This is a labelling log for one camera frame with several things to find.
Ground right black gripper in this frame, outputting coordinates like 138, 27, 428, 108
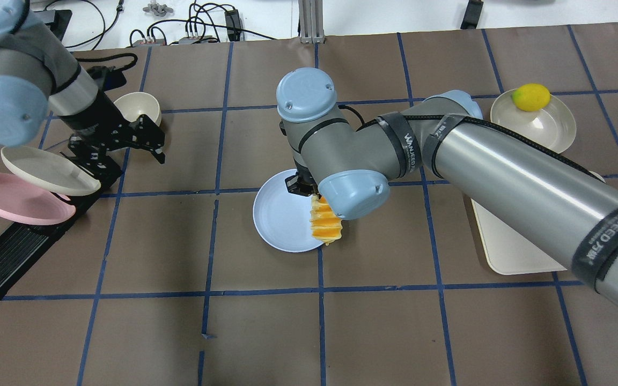
285, 169, 320, 196

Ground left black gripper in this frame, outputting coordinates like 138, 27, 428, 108
67, 114, 165, 164

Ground light blue plate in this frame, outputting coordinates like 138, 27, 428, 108
253, 168, 323, 253

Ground croissant bread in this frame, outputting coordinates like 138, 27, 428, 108
310, 195, 343, 245

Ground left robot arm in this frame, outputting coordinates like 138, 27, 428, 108
0, 1, 165, 164

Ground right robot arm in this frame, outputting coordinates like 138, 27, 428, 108
276, 68, 618, 306

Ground cream plate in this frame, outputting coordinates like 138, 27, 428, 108
0, 146, 101, 196

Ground pink plate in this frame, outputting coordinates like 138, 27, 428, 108
0, 173, 76, 226

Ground black dish rack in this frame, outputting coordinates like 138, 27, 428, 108
0, 135, 122, 301

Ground cream tray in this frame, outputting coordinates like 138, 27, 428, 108
470, 170, 606, 276

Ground yellow lemon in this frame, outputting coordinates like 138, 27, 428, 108
511, 83, 552, 112

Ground black power adapter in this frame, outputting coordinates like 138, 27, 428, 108
460, 0, 484, 30

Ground cream shallow bowl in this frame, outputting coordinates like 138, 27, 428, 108
489, 90, 577, 153

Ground black cables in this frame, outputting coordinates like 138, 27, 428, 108
62, 0, 277, 70

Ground aluminium frame post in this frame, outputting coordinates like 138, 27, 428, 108
298, 0, 326, 44

